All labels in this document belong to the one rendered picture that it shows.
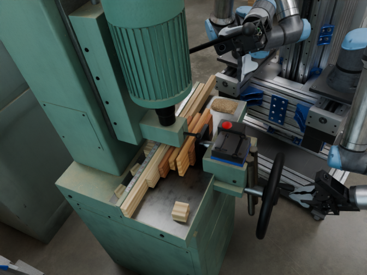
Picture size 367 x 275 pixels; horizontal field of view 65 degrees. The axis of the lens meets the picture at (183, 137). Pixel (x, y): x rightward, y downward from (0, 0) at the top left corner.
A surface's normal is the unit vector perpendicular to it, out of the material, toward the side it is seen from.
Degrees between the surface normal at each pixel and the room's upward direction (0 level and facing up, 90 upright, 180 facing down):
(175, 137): 90
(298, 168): 0
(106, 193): 0
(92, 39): 90
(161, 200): 0
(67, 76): 90
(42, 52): 90
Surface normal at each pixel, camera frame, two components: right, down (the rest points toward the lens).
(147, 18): 0.17, 0.71
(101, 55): -0.40, 0.70
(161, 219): -0.11, -0.68
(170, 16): 0.63, 0.52
